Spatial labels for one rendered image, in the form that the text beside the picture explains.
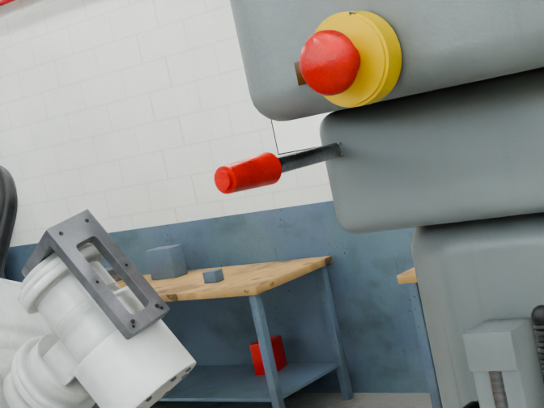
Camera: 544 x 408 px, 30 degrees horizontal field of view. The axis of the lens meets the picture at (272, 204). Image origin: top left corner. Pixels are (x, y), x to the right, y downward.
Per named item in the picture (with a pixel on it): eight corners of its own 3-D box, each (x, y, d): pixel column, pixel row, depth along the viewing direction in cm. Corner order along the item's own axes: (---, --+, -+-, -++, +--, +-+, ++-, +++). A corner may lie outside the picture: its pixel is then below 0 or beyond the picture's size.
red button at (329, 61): (352, 90, 60) (339, 23, 60) (299, 102, 63) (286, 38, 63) (380, 85, 63) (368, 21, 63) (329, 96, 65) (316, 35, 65)
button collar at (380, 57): (395, 98, 62) (376, 2, 62) (316, 115, 66) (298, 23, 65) (411, 95, 64) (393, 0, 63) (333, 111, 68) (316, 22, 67)
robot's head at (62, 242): (72, 399, 66) (116, 345, 61) (-7, 299, 68) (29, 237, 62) (138, 354, 71) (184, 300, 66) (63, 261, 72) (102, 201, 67)
